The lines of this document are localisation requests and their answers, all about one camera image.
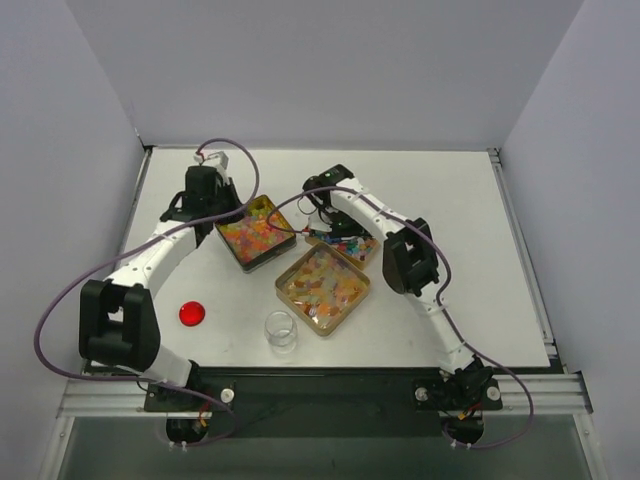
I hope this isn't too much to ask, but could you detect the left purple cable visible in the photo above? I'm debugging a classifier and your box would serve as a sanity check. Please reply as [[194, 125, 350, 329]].
[[33, 137, 260, 446]]

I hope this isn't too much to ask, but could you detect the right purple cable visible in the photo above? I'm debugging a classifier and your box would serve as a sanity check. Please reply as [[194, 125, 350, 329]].
[[267, 185, 536, 451]]

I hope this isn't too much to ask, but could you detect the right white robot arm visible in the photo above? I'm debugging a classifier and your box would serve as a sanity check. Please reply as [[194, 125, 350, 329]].
[[303, 164, 495, 409]]

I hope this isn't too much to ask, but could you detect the gold square candy tin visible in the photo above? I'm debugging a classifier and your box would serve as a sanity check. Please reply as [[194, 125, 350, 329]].
[[274, 243, 371, 337]]

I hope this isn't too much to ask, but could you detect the clear glass jar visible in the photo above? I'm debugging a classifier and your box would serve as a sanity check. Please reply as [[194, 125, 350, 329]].
[[264, 311, 298, 354]]

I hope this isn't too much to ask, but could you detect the red round jar lid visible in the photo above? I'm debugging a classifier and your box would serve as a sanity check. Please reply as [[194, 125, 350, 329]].
[[178, 301, 206, 328]]

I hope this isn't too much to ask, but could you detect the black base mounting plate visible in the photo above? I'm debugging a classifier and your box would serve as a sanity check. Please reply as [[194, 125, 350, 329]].
[[143, 367, 503, 439]]

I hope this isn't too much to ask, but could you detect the purple cable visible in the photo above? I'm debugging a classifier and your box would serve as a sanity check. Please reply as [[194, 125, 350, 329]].
[[33, 137, 260, 446], [267, 185, 536, 451]]

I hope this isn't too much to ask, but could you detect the gold rectangular candy tin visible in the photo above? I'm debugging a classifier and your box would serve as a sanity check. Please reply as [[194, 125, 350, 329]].
[[305, 236, 380, 270]]

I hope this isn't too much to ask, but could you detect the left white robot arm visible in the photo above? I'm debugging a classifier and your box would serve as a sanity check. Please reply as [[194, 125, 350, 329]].
[[79, 163, 241, 411]]

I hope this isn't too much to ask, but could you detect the dark square candy tin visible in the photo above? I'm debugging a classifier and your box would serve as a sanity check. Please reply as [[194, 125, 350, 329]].
[[216, 195, 297, 273]]

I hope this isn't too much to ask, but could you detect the aluminium frame rail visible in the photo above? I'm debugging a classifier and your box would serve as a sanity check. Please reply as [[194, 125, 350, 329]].
[[57, 374, 593, 418]]

